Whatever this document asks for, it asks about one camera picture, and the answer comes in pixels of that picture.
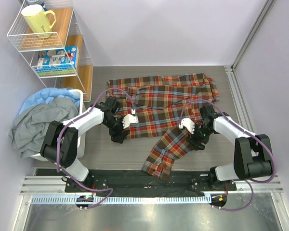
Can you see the aluminium frame rail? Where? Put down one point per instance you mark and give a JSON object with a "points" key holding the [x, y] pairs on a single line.
{"points": [[54, 185]]}

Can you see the blue picture box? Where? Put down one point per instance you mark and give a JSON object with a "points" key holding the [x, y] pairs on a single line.
{"points": [[57, 62]]}

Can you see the plaid flannel shirt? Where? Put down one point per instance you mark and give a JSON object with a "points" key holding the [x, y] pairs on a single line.
{"points": [[159, 101]]}

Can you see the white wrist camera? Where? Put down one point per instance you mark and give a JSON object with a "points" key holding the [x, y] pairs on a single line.
{"points": [[130, 119], [188, 124]]}

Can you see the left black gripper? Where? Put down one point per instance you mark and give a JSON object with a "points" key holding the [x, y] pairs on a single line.
{"points": [[118, 135]]}

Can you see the light blue shirt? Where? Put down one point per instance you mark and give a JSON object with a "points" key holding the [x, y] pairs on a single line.
{"points": [[46, 95]]}

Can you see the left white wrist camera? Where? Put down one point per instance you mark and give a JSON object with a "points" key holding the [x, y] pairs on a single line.
{"points": [[130, 119]]}

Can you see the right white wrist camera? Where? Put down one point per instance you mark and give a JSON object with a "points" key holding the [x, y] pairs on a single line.
{"points": [[188, 124]]}

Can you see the white wire shelf rack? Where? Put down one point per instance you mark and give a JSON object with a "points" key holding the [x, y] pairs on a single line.
{"points": [[65, 33]]}

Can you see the yellow mug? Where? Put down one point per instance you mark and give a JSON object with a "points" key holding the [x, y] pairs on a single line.
{"points": [[40, 21]]}

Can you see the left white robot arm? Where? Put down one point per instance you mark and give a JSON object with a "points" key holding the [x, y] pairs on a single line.
{"points": [[60, 145]]}

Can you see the white slotted cable duct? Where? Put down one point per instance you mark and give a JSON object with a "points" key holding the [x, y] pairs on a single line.
{"points": [[79, 199]]}

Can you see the white laundry basket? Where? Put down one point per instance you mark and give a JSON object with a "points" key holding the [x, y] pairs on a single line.
{"points": [[81, 139]]}

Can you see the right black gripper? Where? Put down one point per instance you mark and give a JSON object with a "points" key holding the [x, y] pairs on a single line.
{"points": [[193, 138]]}

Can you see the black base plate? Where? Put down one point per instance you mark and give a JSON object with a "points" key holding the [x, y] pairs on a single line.
{"points": [[134, 183]]}

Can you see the grey shirt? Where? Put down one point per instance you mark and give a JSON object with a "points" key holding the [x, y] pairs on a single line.
{"points": [[30, 127]]}

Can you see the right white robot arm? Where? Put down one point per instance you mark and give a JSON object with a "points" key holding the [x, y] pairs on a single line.
{"points": [[253, 158]]}

